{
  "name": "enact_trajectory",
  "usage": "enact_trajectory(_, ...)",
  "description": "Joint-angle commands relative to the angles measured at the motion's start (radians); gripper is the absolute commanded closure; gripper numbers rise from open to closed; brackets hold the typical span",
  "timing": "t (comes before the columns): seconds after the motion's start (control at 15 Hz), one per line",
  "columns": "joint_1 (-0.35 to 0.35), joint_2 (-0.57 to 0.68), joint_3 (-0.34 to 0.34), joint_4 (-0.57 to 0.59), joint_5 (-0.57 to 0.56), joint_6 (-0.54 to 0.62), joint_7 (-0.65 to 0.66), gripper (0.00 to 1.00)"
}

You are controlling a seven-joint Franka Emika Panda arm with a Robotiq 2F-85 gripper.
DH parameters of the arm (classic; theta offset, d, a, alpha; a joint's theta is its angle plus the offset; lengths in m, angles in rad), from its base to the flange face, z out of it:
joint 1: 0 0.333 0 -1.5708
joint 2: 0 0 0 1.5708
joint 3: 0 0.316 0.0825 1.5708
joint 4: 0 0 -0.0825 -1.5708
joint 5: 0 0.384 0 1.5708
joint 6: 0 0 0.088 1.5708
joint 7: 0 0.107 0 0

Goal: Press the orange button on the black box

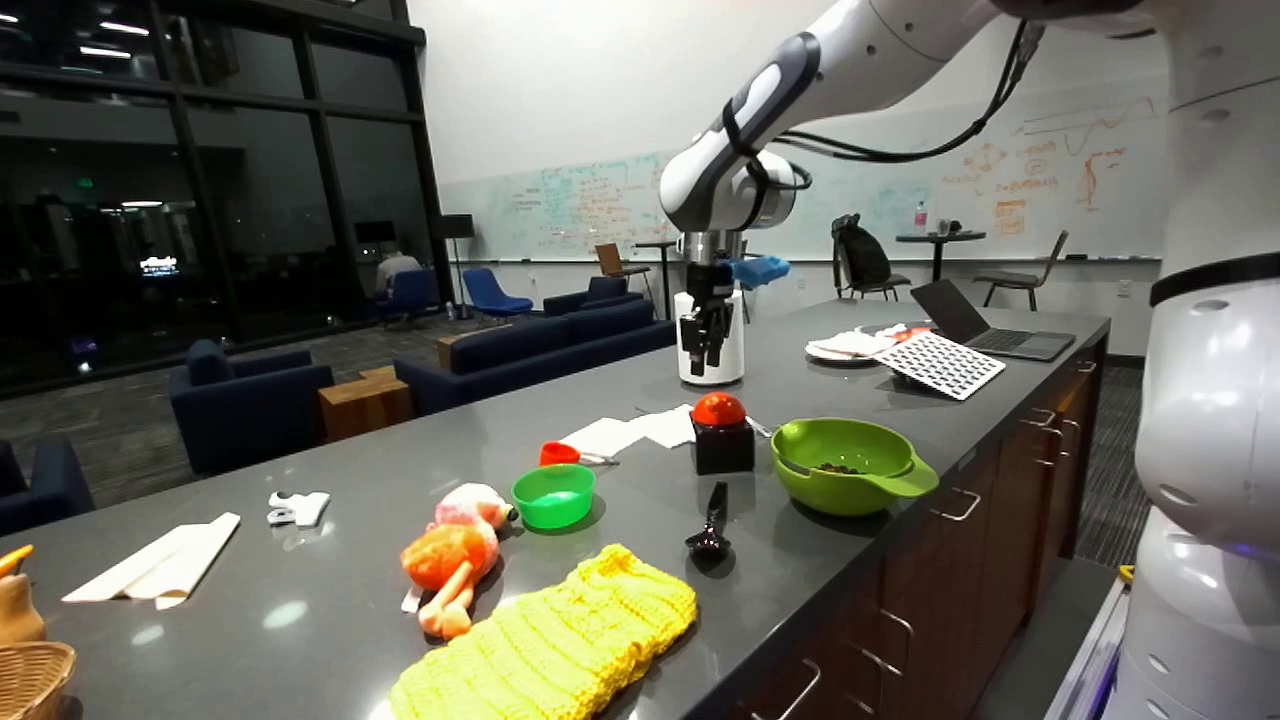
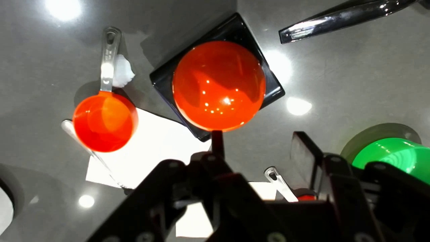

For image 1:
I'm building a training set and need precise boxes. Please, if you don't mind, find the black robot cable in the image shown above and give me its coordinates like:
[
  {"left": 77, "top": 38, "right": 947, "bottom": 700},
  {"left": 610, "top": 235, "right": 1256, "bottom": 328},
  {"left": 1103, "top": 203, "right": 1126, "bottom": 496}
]
[{"left": 766, "top": 10, "right": 1051, "bottom": 167}]

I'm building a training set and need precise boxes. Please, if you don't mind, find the wooden bowl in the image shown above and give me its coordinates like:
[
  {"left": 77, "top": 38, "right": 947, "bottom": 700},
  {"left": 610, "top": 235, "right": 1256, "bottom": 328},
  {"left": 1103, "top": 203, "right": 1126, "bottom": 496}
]
[{"left": 0, "top": 634, "right": 82, "bottom": 720}]

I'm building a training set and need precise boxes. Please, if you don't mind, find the green bowl with spout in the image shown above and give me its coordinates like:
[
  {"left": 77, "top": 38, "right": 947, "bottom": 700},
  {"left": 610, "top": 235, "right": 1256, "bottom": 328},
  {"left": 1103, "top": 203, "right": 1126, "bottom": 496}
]
[{"left": 765, "top": 413, "right": 943, "bottom": 523}]

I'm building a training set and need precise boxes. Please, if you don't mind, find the seated person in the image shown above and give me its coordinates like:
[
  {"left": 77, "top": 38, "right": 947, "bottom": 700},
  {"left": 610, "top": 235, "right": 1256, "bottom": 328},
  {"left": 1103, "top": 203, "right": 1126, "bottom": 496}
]
[{"left": 366, "top": 238, "right": 428, "bottom": 300}]

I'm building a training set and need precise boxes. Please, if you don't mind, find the blue lounge chair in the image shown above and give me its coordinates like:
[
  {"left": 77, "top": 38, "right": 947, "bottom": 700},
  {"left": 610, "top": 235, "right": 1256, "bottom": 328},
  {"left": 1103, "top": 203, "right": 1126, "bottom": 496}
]
[{"left": 455, "top": 265, "right": 540, "bottom": 324}]

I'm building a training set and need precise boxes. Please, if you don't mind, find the blue sofa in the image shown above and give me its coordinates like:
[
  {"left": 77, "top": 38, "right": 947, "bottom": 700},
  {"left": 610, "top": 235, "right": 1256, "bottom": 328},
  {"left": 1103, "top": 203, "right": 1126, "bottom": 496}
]
[{"left": 395, "top": 292, "right": 678, "bottom": 421}]

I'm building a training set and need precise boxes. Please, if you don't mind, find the white paper sheet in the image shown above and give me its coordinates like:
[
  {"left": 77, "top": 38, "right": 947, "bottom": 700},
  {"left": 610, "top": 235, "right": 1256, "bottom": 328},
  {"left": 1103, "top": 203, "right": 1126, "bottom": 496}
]
[
  {"left": 556, "top": 413, "right": 648, "bottom": 466},
  {"left": 626, "top": 400, "right": 698, "bottom": 453}
]

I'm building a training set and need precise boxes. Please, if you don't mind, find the folded white paper strip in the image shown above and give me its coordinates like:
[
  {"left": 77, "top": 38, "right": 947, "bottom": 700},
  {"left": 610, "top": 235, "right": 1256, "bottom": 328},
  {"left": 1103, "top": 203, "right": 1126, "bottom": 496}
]
[{"left": 60, "top": 506, "right": 248, "bottom": 615}]

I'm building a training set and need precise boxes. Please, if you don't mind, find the wooden block side table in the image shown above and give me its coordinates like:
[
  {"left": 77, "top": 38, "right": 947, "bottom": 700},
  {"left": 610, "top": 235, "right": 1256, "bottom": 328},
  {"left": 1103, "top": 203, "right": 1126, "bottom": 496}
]
[{"left": 310, "top": 361, "right": 417, "bottom": 442}]

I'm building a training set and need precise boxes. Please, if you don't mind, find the yellow knitted cloth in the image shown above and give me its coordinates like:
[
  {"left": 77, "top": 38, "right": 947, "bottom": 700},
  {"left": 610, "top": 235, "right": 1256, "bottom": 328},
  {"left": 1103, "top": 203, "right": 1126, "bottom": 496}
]
[{"left": 384, "top": 538, "right": 705, "bottom": 720}]

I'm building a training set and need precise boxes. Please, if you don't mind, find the blue armchair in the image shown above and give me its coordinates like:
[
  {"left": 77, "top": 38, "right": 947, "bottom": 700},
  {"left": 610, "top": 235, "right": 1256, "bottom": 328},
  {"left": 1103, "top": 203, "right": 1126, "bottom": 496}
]
[
  {"left": 169, "top": 334, "right": 341, "bottom": 479},
  {"left": 0, "top": 434, "right": 100, "bottom": 538}
]

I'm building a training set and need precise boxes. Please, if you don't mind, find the wooden chair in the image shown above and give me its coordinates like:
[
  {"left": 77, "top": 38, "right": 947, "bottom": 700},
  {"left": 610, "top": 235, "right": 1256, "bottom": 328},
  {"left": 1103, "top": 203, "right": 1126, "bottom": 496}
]
[{"left": 589, "top": 238, "right": 632, "bottom": 283}]

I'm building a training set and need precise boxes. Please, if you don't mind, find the white plate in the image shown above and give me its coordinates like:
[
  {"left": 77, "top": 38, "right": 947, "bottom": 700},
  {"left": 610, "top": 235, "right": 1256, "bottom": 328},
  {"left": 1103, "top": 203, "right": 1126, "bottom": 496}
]
[{"left": 800, "top": 324, "right": 882, "bottom": 369}]

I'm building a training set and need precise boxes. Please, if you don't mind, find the black metal spoon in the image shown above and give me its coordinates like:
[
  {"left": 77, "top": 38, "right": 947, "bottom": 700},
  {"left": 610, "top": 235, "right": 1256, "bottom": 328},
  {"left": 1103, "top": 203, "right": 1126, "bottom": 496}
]
[{"left": 678, "top": 475, "right": 737, "bottom": 565}]

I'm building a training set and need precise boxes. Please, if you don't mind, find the wooden toy figure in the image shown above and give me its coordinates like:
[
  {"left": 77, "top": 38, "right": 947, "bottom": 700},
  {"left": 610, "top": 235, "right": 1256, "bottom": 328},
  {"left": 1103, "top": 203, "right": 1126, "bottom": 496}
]
[{"left": 0, "top": 538, "right": 51, "bottom": 642}]

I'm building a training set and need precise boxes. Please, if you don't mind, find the orange pink toy chicken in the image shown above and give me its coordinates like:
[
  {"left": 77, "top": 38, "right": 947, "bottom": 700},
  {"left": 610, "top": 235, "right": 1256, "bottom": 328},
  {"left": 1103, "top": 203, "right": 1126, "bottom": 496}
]
[{"left": 395, "top": 479, "right": 518, "bottom": 642}]

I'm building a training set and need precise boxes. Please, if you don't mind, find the small red cup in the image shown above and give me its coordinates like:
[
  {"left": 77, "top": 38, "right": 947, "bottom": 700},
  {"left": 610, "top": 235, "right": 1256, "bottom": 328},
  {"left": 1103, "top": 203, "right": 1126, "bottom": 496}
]
[{"left": 530, "top": 434, "right": 589, "bottom": 471}]

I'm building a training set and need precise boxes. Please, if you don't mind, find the dark grey chair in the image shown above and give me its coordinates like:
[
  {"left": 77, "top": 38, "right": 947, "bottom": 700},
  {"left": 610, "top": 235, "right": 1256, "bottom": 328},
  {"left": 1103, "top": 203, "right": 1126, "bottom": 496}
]
[{"left": 971, "top": 226, "right": 1074, "bottom": 315}]

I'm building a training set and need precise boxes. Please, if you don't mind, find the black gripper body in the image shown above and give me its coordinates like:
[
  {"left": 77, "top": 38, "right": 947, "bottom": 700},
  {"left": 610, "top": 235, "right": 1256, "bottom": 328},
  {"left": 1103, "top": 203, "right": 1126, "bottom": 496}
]
[{"left": 678, "top": 255, "right": 738, "bottom": 328}]

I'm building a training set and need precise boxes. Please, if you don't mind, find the dark round table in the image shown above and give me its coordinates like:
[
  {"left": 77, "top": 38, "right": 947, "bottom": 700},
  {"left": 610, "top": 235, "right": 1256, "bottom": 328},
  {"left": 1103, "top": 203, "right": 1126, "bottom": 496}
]
[{"left": 892, "top": 222, "right": 993, "bottom": 288}]

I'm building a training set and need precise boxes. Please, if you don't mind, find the round cafe table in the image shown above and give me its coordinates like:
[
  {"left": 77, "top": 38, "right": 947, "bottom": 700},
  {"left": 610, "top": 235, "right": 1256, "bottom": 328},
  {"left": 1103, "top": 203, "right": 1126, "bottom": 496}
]
[{"left": 626, "top": 230, "right": 682, "bottom": 324}]

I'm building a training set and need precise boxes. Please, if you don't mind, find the small green cup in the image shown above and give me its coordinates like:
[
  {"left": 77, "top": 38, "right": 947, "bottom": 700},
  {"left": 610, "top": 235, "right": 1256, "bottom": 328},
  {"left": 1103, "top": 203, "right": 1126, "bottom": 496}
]
[{"left": 508, "top": 458, "right": 601, "bottom": 534}]

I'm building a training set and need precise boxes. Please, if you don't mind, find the dark wood cabinet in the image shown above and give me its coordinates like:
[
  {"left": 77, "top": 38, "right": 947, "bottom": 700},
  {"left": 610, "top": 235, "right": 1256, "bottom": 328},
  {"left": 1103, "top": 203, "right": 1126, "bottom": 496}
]
[{"left": 686, "top": 315, "right": 1112, "bottom": 720}]

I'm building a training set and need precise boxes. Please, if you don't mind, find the open black laptop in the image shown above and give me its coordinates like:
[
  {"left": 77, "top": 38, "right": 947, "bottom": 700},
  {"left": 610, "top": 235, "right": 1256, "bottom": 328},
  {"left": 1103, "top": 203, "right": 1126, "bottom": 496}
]
[{"left": 906, "top": 271, "right": 1080, "bottom": 369}]

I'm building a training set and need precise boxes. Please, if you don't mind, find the black chair with jacket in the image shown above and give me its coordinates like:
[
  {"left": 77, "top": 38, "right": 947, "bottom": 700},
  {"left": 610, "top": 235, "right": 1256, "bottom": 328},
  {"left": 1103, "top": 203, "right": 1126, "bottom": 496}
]
[{"left": 829, "top": 206, "right": 913, "bottom": 305}]

